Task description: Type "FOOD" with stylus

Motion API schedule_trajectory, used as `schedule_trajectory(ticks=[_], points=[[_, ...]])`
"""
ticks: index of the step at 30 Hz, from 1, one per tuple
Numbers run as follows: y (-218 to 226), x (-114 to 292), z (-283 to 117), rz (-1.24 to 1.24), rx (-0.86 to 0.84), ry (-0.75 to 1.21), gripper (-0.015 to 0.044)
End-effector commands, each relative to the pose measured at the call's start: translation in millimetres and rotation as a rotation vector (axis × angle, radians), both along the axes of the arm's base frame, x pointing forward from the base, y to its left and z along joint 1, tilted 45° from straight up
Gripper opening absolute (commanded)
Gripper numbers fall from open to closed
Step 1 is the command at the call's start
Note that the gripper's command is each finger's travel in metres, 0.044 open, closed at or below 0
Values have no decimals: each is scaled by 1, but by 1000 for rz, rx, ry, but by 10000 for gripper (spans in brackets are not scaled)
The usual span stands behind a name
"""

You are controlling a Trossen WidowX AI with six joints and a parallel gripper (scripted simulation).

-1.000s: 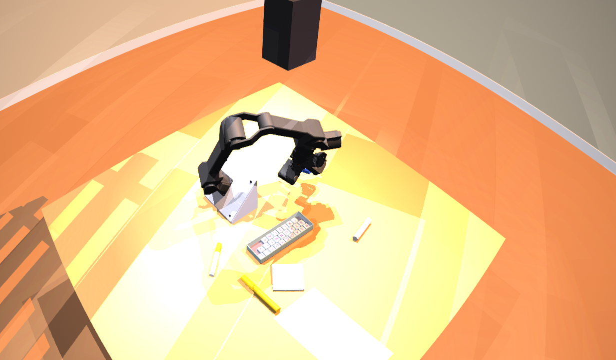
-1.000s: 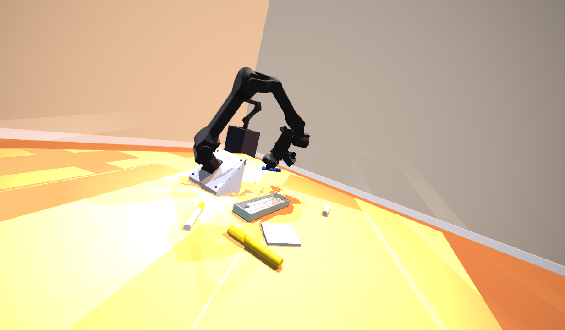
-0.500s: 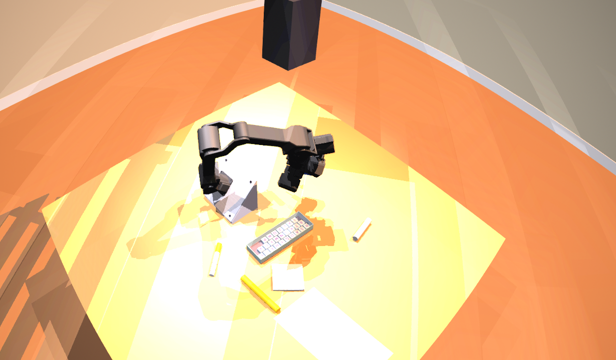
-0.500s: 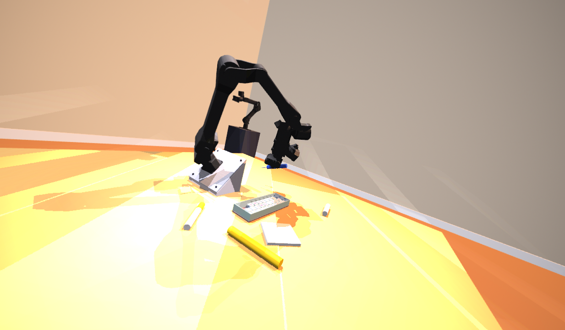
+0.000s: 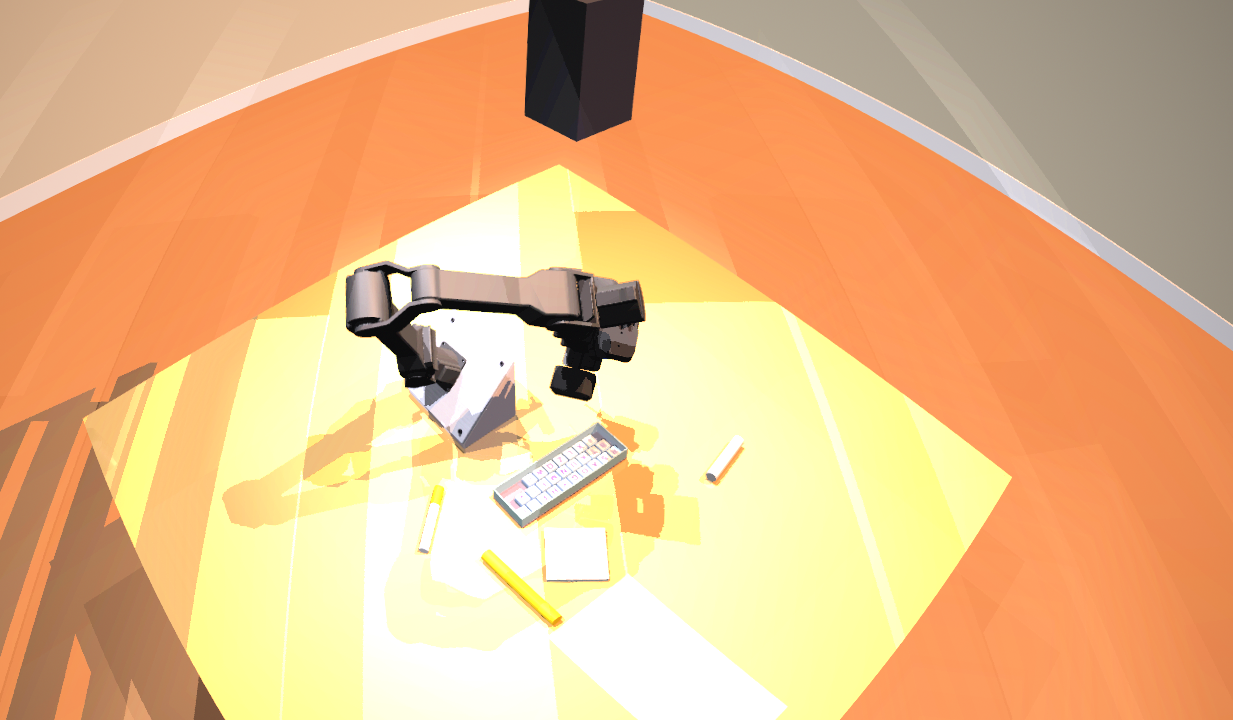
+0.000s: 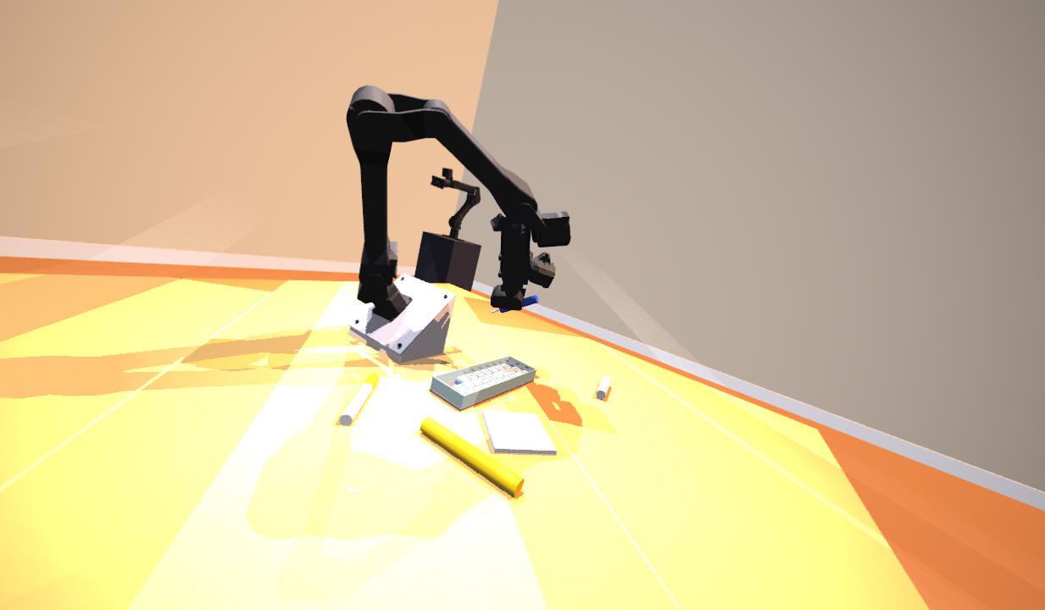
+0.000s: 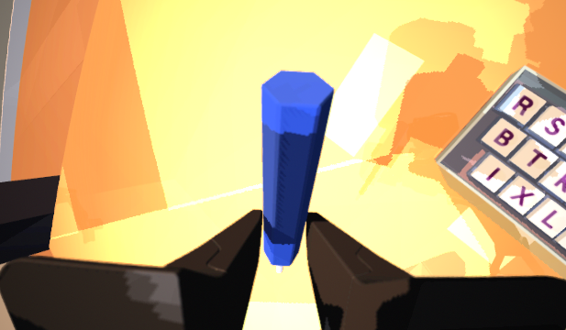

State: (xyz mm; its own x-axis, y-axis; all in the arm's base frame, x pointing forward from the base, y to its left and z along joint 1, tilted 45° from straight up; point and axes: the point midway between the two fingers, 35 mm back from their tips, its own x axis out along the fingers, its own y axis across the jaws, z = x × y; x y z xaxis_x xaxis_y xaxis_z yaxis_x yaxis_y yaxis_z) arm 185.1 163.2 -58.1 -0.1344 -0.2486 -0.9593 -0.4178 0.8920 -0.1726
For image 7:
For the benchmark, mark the blue stylus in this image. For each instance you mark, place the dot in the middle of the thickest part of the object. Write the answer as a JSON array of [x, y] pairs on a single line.
[[295, 109]]

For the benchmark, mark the white keyboard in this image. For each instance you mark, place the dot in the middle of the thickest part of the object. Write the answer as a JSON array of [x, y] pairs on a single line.
[[512, 154]]

